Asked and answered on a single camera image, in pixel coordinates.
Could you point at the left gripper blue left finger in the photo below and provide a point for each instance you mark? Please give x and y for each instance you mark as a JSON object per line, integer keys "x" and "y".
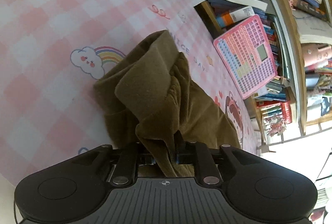
{"x": 130, "y": 158}

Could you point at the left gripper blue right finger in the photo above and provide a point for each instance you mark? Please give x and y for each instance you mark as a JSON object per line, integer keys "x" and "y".
{"x": 197, "y": 154}

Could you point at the brown corduroy garment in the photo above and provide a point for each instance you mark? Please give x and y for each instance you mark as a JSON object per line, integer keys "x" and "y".
{"x": 149, "y": 97}

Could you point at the red book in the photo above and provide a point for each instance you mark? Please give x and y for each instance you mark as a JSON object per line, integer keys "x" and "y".
{"x": 286, "y": 112}

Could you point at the pink learning tablet toy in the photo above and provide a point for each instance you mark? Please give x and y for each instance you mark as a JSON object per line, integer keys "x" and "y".
{"x": 246, "y": 53}

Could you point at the orange white box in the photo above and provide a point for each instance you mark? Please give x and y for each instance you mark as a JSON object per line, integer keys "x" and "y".
{"x": 234, "y": 16}

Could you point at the pink checkered tablecloth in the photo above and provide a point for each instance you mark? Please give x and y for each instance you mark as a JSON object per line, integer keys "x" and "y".
{"x": 53, "y": 51}

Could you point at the white leaning book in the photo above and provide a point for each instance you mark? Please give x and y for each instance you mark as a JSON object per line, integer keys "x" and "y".
{"x": 253, "y": 3}

